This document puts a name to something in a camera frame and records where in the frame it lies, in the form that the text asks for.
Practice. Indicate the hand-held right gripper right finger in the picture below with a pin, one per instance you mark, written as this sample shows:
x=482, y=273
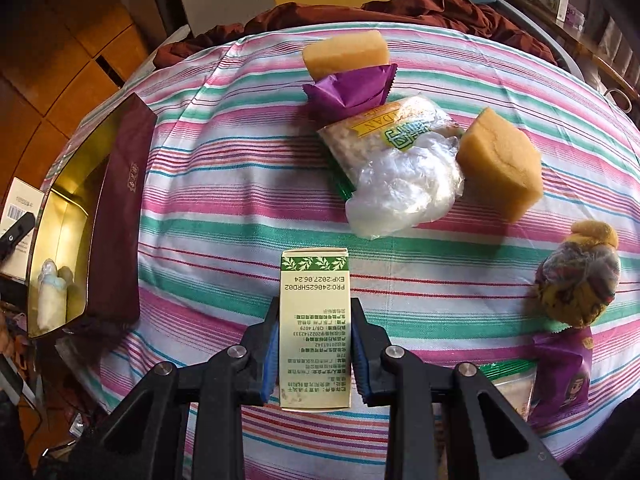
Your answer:
x=360, y=360

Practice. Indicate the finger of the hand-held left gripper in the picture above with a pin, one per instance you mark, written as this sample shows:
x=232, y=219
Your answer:
x=17, y=237

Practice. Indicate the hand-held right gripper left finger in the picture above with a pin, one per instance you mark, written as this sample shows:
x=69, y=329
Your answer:
x=270, y=355

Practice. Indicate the cream box with green band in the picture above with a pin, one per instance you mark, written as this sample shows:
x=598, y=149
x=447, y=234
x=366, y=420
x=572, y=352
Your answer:
x=315, y=320

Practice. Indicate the maroon tin box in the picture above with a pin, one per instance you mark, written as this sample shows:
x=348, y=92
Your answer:
x=120, y=200

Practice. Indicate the cracker packet with green label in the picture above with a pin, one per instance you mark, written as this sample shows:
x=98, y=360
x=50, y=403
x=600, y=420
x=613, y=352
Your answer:
x=515, y=390
x=360, y=145

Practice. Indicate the yellow sponge block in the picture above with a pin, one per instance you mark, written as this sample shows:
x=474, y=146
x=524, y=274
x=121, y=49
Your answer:
x=500, y=165
x=345, y=55

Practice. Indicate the white barcode box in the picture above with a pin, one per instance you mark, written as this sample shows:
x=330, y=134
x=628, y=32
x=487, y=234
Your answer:
x=20, y=200

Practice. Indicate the clear plastic bag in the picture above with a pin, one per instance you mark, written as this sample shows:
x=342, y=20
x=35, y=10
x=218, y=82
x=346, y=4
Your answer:
x=400, y=187

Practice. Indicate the wooden cabinet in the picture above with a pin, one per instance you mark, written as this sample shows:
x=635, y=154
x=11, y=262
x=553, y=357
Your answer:
x=50, y=60

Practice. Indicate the purple snack packet with figure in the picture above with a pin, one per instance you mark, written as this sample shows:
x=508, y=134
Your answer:
x=565, y=385

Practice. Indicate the yellow purple plush toy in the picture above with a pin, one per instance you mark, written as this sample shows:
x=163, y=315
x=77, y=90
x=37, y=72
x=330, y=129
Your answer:
x=575, y=280

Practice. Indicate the purple snack wrapper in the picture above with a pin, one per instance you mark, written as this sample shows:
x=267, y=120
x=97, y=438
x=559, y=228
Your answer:
x=350, y=92

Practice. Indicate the rust brown blanket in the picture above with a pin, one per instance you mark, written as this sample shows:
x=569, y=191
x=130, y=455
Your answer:
x=425, y=10

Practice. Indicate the wooden desk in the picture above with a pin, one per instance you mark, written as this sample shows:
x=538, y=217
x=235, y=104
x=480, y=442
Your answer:
x=600, y=55

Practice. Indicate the small purple box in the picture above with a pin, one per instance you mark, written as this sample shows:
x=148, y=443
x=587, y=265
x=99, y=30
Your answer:
x=575, y=15

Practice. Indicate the grey bed frame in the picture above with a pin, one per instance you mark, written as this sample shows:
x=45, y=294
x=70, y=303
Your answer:
x=540, y=30

